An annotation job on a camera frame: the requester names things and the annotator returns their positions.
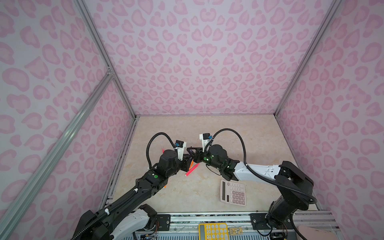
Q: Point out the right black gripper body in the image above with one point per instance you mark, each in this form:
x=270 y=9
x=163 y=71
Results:
x=206 y=158

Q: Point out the small brown circuit board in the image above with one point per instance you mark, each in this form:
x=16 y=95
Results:
x=235 y=231

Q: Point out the yellow calculator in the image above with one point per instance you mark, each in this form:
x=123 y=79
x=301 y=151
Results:
x=213 y=231

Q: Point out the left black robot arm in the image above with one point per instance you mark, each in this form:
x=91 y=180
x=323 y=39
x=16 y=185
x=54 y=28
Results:
x=101 y=225

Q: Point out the pink desk calculator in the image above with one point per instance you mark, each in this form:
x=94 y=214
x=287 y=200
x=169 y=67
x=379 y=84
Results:
x=233 y=193

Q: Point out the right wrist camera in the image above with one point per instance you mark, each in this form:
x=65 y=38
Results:
x=205 y=139

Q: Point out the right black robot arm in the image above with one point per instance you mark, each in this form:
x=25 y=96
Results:
x=295 y=187

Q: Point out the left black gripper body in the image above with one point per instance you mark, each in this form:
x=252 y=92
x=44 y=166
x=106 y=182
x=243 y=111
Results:
x=183 y=165

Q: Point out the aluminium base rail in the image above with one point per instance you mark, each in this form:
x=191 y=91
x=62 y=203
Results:
x=318 y=225

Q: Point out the aluminium frame strut left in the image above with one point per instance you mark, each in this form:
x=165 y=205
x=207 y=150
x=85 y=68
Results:
x=21 y=204

